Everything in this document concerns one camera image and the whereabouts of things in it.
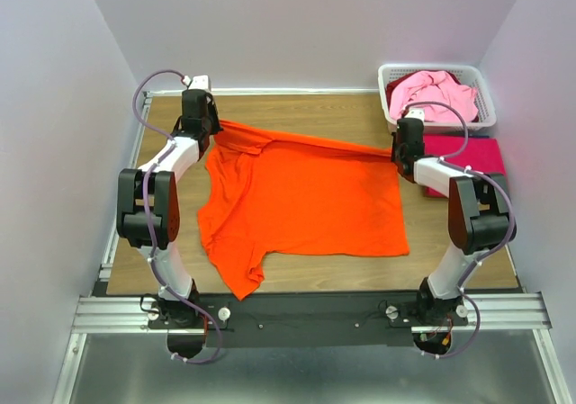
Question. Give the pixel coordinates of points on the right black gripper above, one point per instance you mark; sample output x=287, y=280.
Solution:
x=393, y=148

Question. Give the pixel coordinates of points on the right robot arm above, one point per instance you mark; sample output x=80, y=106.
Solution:
x=480, y=218

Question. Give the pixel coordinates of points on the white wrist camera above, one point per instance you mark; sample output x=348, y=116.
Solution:
x=202, y=82
x=414, y=113

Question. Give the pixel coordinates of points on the orange t-shirt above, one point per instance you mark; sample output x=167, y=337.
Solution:
x=279, y=192

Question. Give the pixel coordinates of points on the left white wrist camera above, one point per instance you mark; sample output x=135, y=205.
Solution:
x=202, y=82

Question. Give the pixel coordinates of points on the aluminium frame rail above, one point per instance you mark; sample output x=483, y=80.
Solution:
x=122, y=315

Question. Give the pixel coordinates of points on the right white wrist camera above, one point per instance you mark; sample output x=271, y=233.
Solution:
x=414, y=113

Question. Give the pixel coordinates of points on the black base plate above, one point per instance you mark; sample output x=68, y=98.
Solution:
x=305, y=319

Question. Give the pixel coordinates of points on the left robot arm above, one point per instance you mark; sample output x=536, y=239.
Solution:
x=148, y=213

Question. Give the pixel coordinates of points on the pink t-shirt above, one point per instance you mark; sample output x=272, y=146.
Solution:
x=436, y=96

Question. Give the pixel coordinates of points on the folded magenta t-shirt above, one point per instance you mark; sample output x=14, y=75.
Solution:
x=481, y=154

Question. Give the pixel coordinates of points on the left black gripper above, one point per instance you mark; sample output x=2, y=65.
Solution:
x=211, y=108

